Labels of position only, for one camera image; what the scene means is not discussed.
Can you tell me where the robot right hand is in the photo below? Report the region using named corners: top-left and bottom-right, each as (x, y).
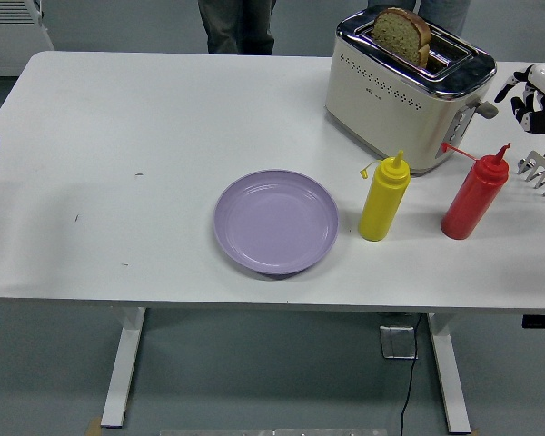
top-left (493, 63), bottom-right (545, 135)

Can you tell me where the brown bread slice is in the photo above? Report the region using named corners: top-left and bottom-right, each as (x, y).
top-left (372, 6), bottom-right (433, 67)

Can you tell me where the purple round plate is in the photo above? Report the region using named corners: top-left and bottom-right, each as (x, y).
top-left (213, 168), bottom-right (340, 277)

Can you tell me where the red squeeze bottle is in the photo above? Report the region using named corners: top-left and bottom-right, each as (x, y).
top-left (439, 142), bottom-right (512, 241)

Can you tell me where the person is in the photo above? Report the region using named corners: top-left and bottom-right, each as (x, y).
top-left (367, 0), bottom-right (473, 38)
top-left (197, 0), bottom-right (278, 56)

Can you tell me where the white cabinet appliance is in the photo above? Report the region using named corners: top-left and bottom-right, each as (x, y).
top-left (0, 0), bottom-right (56, 78)

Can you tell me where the cream and chrome toaster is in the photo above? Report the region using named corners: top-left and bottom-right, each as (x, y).
top-left (322, 4), bottom-right (500, 178)

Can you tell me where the yellow squeeze bottle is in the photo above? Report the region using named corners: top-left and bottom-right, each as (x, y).
top-left (357, 149), bottom-right (411, 243)

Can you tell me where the white table leg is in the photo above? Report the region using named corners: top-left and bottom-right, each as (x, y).
top-left (426, 312), bottom-right (473, 435)
top-left (100, 307), bottom-right (147, 429)

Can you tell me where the metal floor socket box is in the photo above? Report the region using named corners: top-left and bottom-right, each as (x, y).
top-left (379, 323), bottom-right (420, 362)

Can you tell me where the black power cable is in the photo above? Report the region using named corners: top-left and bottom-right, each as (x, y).
top-left (399, 315), bottom-right (423, 436)

